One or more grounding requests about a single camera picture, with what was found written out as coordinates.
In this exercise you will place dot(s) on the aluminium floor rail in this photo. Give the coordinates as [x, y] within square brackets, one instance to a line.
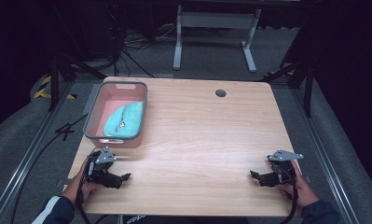
[22, 168]
[326, 161]

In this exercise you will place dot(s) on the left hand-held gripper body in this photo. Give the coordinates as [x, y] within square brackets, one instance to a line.
[103, 174]

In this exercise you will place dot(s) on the person's left hand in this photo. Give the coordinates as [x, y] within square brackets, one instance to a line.
[81, 186]

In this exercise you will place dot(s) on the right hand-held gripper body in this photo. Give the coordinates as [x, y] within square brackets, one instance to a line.
[281, 172]

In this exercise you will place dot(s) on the teal towel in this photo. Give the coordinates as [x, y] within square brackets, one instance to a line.
[124, 119]

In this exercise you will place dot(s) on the pink basket with grey rim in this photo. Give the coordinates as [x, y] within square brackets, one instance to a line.
[107, 96]

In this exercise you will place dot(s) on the black tape floor mark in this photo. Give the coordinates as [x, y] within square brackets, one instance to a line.
[64, 130]

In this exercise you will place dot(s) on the white metal table frame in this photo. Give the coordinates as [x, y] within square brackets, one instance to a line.
[216, 20]

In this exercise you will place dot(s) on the yellow black hazard tape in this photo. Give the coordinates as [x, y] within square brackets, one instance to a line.
[44, 90]

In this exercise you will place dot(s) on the black metal stand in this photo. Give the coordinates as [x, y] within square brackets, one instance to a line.
[308, 90]
[53, 84]

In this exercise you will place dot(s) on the person's right hand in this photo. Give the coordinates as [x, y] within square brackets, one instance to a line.
[303, 191]

